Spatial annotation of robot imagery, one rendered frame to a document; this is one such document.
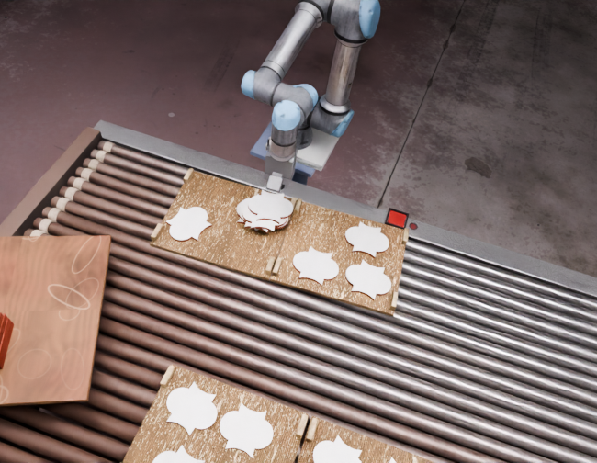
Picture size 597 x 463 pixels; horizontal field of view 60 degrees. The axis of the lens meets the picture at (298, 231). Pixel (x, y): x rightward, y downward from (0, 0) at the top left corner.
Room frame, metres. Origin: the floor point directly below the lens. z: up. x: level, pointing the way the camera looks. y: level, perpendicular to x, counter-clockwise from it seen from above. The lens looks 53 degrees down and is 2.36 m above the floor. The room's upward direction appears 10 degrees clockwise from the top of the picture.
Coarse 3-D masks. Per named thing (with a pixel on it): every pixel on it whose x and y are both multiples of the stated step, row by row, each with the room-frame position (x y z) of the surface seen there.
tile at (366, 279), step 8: (352, 272) 0.93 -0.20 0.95; (360, 272) 0.94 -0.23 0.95; (368, 272) 0.94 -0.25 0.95; (376, 272) 0.95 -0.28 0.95; (352, 280) 0.90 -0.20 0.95; (360, 280) 0.91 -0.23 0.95; (368, 280) 0.91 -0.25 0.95; (376, 280) 0.92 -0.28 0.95; (384, 280) 0.92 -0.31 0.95; (352, 288) 0.87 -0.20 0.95; (360, 288) 0.88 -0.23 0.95; (368, 288) 0.88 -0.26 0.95; (376, 288) 0.89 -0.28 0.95; (384, 288) 0.89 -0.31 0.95; (368, 296) 0.86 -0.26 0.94
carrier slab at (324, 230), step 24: (312, 216) 1.14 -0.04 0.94; (336, 216) 1.16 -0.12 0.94; (288, 240) 1.02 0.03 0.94; (312, 240) 1.04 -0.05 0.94; (336, 240) 1.06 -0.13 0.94; (288, 264) 0.93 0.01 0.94; (360, 264) 0.98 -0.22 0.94; (384, 264) 1.00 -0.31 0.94; (312, 288) 0.85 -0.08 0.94; (336, 288) 0.87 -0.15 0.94; (384, 312) 0.82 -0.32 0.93
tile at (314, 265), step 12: (300, 252) 0.97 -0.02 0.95; (312, 252) 0.98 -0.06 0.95; (300, 264) 0.93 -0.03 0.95; (312, 264) 0.94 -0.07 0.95; (324, 264) 0.95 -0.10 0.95; (336, 264) 0.95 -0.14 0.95; (300, 276) 0.88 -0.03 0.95; (312, 276) 0.89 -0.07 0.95; (324, 276) 0.90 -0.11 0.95; (336, 276) 0.91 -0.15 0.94
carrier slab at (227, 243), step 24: (192, 192) 1.15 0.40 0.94; (216, 192) 1.17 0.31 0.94; (240, 192) 1.19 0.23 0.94; (168, 216) 1.03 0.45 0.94; (216, 216) 1.07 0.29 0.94; (168, 240) 0.93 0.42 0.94; (192, 240) 0.95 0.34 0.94; (216, 240) 0.97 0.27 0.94; (240, 240) 0.99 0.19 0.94; (264, 240) 1.00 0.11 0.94; (216, 264) 0.88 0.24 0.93; (240, 264) 0.89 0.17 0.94; (264, 264) 0.91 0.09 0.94
